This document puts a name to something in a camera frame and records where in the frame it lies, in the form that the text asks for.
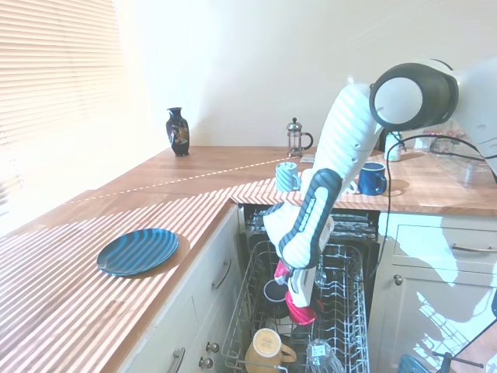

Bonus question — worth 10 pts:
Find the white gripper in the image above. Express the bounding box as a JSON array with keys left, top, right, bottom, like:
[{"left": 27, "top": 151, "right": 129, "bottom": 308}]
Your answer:
[{"left": 287, "top": 267, "right": 315, "bottom": 309}]

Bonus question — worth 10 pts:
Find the dark navy glossy mug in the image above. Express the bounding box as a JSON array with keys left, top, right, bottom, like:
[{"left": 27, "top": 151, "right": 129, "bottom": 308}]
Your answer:
[{"left": 262, "top": 278, "right": 291, "bottom": 316}]

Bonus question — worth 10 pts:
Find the yellow ceramic mug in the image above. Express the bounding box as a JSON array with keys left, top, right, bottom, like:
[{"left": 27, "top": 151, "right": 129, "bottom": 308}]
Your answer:
[{"left": 244, "top": 327, "right": 297, "bottom": 367}]

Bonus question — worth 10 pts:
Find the steel dishwasher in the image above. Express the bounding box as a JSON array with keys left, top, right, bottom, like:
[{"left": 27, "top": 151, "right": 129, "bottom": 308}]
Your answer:
[{"left": 235, "top": 201, "right": 382, "bottom": 373}]

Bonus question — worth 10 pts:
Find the grey blue mug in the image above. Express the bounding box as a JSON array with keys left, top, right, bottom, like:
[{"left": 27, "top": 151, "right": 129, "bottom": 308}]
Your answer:
[{"left": 275, "top": 162, "right": 301, "bottom": 193}]

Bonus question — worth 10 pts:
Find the navy blue enamel mug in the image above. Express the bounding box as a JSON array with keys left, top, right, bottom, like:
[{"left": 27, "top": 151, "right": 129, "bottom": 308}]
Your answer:
[{"left": 357, "top": 162, "right": 388, "bottom": 197}]

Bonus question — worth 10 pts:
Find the clear glass with sticker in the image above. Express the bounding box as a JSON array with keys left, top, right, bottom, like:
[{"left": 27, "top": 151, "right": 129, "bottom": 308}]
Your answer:
[{"left": 305, "top": 336, "right": 347, "bottom": 373}]

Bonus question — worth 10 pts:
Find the white cabinet with drawers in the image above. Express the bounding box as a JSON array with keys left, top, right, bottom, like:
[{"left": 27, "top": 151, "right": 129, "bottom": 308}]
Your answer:
[{"left": 115, "top": 203, "right": 250, "bottom": 373}]

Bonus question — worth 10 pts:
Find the white cabinet with knob door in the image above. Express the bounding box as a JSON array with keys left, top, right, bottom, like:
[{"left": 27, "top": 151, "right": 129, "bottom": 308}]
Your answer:
[{"left": 371, "top": 211, "right": 497, "bottom": 373}]

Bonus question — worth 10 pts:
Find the teal round object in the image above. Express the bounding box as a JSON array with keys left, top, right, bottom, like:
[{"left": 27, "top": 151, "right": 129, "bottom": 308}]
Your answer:
[{"left": 399, "top": 354, "right": 433, "bottom": 373}]

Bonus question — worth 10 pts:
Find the glass french press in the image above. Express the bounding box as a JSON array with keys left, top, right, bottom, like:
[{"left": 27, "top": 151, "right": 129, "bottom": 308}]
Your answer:
[{"left": 287, "top": 117, "right": 315, "bottom": 159}]

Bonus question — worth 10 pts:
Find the blue round plate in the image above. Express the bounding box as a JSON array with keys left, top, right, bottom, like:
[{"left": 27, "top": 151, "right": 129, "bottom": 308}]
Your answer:
[{"left": 96, "top": 228, "right": 180, "bottom": 278}]

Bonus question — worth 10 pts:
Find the black stand rod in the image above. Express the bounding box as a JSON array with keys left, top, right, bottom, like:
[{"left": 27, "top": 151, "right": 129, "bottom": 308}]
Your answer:
[{"left": 432, "top": 350, "right": 487, "bottom": 373}]

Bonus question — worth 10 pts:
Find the dark blue painted vase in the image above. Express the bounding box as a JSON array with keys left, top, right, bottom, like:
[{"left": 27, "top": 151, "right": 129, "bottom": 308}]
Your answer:
[{"left": 165, "top": 106, "right": 192, "bottom": 158}]

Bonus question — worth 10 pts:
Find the clear container with black clips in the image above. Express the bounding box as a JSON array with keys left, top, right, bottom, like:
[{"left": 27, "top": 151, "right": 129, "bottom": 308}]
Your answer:
[{"left": 426, "top": 128, "right": 487, "bottom": 160}]

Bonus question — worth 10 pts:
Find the grey rimmed cereal container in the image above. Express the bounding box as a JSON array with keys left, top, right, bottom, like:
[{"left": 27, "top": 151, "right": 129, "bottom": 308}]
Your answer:
[{"left": 461, "top": 156, "right": 492, "bottom": 189}]

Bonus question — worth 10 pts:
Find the wide slatted window blind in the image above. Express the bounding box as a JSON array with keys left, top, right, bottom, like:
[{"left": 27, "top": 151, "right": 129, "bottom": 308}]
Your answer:
[{"left": 0, "top": 0, "right": 126, "bottom": 190}]

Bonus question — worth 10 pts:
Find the wire dishwasher rack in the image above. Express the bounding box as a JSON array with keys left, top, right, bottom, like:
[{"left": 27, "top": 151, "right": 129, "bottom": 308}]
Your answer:
[{"left": 220, "top": 239, "right": 370, "bottom": 373}]

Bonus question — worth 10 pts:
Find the metal drawer handle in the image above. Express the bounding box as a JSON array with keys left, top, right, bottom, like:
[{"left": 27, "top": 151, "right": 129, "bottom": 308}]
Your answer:
[
  {"left": 210, "top": 259, "right": 233, "bottom": 291},
  {"left": 172, "top": 346, "right": 187, "bottom": 373},
  {"left": 450, "top": 242, "right": 497, "bottom": 255}
]

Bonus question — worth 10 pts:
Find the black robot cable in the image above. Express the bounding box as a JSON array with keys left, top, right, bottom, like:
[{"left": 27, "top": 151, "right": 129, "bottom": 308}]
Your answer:
[{"left": 370, "top": 133, "right": 491, "bottom": 279}]

